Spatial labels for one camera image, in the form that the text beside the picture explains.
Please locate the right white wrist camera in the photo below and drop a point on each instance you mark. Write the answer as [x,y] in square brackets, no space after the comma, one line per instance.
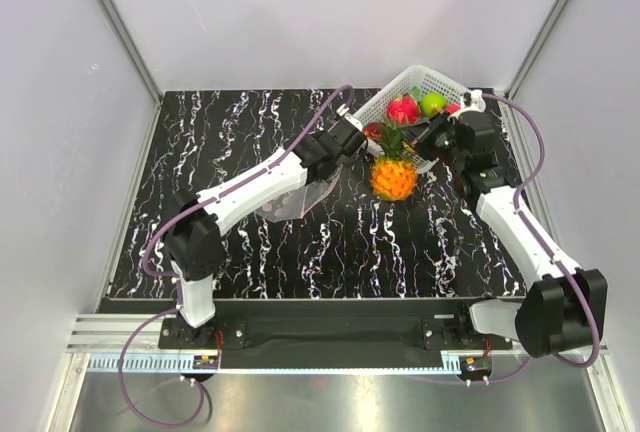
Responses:
[473,101]

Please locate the clear pink-dotted zip bag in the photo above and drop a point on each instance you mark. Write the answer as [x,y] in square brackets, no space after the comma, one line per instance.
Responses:
[295,204]

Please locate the left connector board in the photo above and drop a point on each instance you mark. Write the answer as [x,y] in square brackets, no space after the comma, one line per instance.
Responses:
[209,361]

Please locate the white plastic mesh basket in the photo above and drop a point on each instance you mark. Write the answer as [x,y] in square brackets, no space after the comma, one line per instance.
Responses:
[416,81]

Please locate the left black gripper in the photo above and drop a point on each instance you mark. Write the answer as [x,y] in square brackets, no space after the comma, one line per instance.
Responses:
[319,136]

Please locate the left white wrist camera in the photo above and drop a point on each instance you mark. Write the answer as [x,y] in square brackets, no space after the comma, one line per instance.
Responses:
[343,113]

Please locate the dark red plum toy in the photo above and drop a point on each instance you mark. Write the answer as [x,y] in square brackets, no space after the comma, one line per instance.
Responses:
[376,132]

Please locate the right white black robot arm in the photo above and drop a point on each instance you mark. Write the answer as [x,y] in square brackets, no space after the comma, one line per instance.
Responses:
[564,305]

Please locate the red apple toy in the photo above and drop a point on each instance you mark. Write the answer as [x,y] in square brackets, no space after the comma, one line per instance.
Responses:
[452,109]

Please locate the white slotted cable duct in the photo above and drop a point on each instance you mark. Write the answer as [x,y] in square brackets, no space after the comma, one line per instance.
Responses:
[427,364]

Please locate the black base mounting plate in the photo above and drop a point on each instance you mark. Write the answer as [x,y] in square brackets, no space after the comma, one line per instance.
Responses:
[431,323]

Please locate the right connector board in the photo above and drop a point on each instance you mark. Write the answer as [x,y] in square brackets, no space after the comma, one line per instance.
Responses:
[477,364]

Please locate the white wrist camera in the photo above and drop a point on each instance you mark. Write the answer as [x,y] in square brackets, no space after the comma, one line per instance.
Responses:
[343,113]
[473,101]

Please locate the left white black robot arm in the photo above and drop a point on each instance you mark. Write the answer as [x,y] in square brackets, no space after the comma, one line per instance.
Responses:
[284,187]

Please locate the green apple toy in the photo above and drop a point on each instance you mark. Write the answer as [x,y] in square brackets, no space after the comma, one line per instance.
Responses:
[432,104]

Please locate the red dragon fruit toy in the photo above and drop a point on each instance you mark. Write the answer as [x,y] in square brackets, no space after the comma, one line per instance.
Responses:
[403,110]

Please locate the right aluminium frame post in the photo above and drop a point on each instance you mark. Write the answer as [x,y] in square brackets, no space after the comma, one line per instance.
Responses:
[546,30]

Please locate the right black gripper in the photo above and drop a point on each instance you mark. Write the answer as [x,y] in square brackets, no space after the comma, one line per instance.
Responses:
[418,134]

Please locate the black marble pattern mat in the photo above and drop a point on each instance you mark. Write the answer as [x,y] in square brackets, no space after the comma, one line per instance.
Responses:
[350,245]

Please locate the connector board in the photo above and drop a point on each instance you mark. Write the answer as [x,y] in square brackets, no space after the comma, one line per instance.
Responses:
[477,364]
[209,361]

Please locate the orange toy pineapple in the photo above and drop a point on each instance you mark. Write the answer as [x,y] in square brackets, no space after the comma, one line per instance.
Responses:
[394,176]

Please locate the aluminium frame post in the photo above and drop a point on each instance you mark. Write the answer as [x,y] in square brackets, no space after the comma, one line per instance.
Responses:
[115,20]
[546,30]

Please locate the left aluminium frame post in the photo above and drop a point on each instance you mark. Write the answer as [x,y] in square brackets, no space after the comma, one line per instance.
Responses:
[115,20]

